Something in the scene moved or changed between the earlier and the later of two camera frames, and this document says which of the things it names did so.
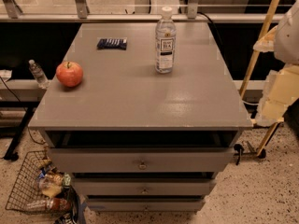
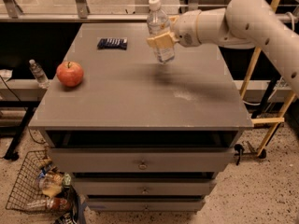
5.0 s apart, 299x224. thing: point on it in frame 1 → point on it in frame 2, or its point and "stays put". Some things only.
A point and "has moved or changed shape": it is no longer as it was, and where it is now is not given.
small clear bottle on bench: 39,75 stays put
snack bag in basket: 50,183 stays put
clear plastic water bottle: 165,34 has moved or changed shape
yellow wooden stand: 275,121 stays put
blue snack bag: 111,44 stays put
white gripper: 288,36 → 186,28
